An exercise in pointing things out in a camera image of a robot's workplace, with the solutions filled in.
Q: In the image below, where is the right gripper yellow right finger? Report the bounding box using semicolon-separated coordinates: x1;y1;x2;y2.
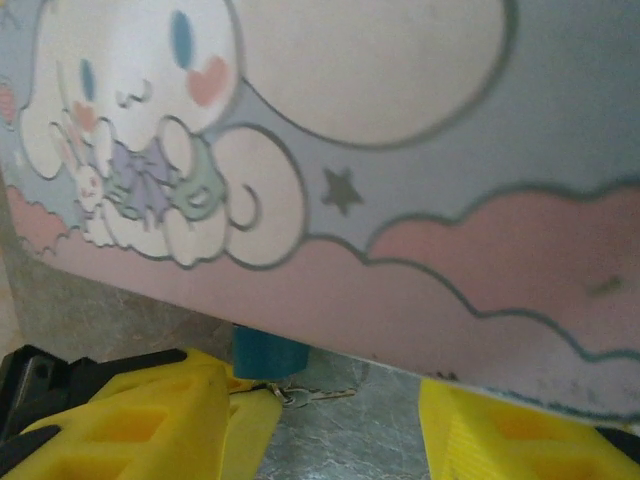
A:
418;380;640;480

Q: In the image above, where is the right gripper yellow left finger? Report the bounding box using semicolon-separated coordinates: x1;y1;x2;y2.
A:
0;348;284;480

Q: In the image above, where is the small silver key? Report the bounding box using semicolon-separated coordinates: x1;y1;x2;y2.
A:
272;383;358;408

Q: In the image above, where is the teal cylindrical object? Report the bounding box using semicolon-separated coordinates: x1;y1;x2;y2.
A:
232;323;311;382

